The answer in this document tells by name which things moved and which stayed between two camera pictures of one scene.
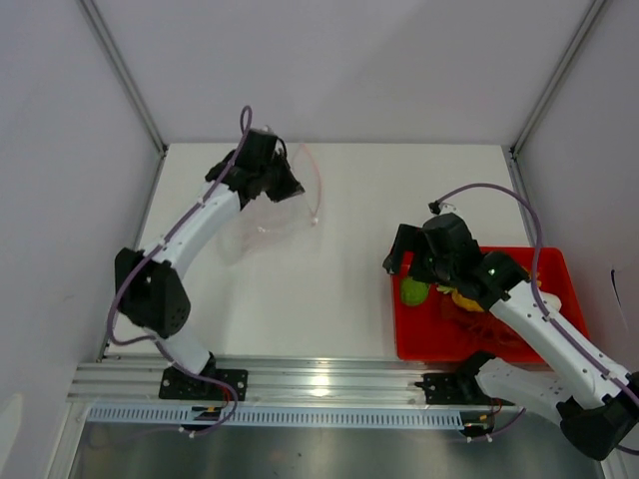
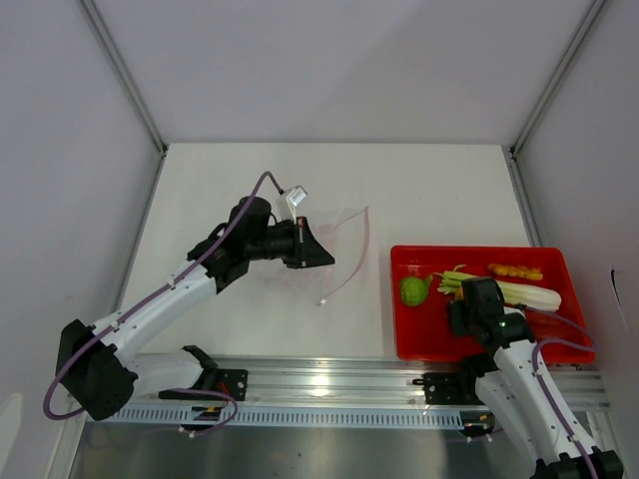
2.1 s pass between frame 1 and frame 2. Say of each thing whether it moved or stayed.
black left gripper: moved
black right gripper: moved
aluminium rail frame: stayed
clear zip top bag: moved
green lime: stayed
